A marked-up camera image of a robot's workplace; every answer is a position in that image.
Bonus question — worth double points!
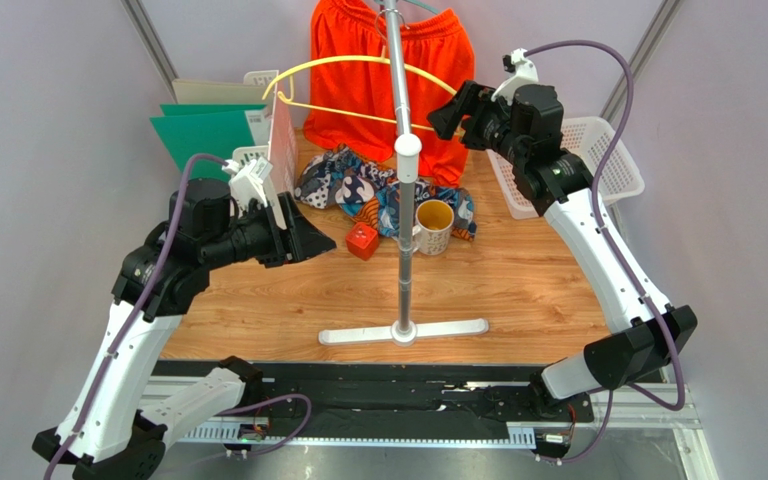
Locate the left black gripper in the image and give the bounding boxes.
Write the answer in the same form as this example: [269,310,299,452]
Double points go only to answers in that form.
[202,191,337,271]

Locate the blue patterned shorts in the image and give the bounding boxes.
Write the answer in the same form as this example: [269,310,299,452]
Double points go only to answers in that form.
[294,144,477,241]

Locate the yellow clothes hanger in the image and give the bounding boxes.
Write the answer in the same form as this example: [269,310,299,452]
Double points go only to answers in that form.
[266,54,455,131]

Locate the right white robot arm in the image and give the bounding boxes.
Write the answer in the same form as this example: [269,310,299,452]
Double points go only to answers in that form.
[427,81,698,418]

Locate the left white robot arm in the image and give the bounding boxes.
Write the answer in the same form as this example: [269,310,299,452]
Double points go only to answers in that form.
[32,178,336,479]

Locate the orange hanging shorts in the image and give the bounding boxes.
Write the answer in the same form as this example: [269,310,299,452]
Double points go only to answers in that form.
[303,1,475,187]

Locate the white garment rack stand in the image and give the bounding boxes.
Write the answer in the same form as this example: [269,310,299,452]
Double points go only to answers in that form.
[318,0,489,347]

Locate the orange cube power adapter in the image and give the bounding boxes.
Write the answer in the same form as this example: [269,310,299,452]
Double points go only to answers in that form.
[345,222,380,261]

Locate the white perforated file holder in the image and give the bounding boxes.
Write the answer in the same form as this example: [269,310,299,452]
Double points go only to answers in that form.
[232,91,298,194]

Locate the white mug yellow inside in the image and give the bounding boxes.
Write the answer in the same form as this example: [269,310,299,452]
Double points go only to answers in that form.
[412,200,455,256]

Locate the green file folder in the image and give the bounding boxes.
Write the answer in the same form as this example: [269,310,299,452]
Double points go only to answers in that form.
[150,104,270,170]

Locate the white plastic mesh basket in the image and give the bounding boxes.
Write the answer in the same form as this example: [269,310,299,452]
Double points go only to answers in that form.
[485,116,645,220]

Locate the beige file folder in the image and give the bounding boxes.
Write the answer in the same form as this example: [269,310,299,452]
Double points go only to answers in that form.
[171,79,274,105]

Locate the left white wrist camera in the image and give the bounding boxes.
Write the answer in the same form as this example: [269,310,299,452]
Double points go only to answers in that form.
[222,156,272,216]

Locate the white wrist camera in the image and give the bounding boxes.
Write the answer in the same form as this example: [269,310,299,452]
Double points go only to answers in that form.
[222,156,272,216]
[491,48,540,105]

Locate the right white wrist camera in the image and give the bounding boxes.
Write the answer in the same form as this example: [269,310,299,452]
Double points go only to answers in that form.
[491,48,540,105]

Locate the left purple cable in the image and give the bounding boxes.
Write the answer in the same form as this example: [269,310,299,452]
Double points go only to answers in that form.
[43,152,315,480]

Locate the purple cable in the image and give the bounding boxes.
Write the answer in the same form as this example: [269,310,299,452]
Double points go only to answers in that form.
[523,39,687,466]
[43,152,315,480]

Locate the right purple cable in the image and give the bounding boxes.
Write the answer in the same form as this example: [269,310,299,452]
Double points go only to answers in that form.
[523,39,687,466]

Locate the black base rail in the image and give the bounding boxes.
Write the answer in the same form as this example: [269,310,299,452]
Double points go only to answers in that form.
[150,359,665,442]

